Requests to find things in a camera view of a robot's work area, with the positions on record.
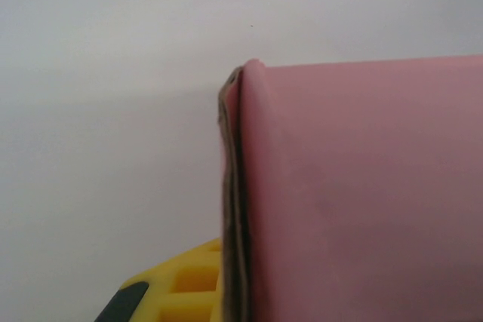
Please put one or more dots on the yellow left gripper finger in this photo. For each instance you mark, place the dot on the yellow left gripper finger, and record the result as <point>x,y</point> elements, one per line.
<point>177,288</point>

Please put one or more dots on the pink paper box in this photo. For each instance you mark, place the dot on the pink paper box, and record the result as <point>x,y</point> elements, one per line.
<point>358,194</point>

